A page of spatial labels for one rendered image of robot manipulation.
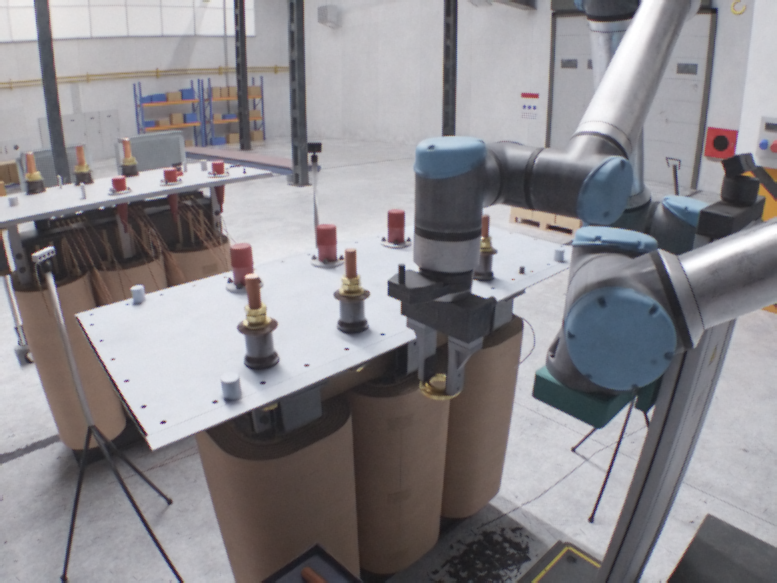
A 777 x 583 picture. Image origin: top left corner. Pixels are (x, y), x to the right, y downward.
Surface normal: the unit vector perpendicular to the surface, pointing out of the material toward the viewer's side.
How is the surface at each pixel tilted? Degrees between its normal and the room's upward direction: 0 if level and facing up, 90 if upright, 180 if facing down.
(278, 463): 90
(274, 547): 90
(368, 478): 90
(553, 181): 83
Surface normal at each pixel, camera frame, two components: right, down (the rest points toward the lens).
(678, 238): -0.69, 0.26
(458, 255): 0.23, 0.36
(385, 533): 0.01, 0.38
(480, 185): 0.72, 0.29
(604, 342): -0.41, 0.38
